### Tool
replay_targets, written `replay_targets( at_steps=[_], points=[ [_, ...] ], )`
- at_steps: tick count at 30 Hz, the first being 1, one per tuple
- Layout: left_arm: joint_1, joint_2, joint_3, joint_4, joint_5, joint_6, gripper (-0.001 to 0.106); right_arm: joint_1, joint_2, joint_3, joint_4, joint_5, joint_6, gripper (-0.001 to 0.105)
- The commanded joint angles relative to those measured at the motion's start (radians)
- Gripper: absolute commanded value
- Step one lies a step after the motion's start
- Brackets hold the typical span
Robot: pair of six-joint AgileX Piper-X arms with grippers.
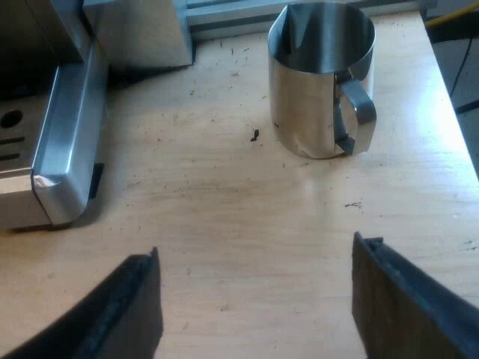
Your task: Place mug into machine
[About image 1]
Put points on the metal block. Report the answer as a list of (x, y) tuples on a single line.
[(142, 33)]

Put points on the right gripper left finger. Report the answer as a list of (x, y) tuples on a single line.
[(123, 310)]

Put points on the steel espresso machine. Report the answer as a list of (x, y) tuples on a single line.
[(63, 149)]

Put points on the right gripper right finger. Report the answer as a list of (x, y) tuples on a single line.
[(396, 306)]

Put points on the aluminium rail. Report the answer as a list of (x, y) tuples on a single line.
[(262, 15)]

